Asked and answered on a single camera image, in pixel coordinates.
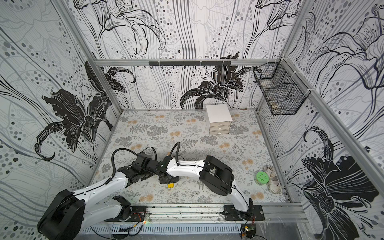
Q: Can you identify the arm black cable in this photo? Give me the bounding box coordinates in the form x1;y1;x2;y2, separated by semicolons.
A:
169;141;181;166
110;147;139;179

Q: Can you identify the black wire basket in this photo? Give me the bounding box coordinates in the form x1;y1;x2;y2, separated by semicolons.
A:
253;60;307;116

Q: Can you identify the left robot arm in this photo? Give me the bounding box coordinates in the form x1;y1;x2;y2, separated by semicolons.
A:
37;153;160;240

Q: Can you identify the black wall bar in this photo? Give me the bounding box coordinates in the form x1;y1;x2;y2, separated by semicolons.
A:
149;61;232;66

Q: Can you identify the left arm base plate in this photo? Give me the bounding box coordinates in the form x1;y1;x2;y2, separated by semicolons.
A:
114;206;147;223

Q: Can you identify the small electronics board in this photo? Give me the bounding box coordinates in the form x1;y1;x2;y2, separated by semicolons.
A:
241;225;257;239

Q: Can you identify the white drawer cabinet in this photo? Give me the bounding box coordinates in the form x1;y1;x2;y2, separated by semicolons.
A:
206;104;233;136

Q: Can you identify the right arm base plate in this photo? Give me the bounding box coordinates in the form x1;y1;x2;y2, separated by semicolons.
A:
221;205;265;222

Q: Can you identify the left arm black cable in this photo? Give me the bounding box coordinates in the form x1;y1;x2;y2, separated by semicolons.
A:
110;147;139;179

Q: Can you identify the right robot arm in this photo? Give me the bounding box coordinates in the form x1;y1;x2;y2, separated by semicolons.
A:
149;156;251;213

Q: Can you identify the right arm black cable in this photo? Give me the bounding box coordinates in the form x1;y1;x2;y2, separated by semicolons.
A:
169;141;181;166

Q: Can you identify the crumpled white cloth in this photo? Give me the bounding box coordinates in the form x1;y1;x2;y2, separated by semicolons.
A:
263;166;282;194

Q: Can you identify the green round lid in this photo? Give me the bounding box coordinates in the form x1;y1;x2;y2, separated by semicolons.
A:
255;171;270;186

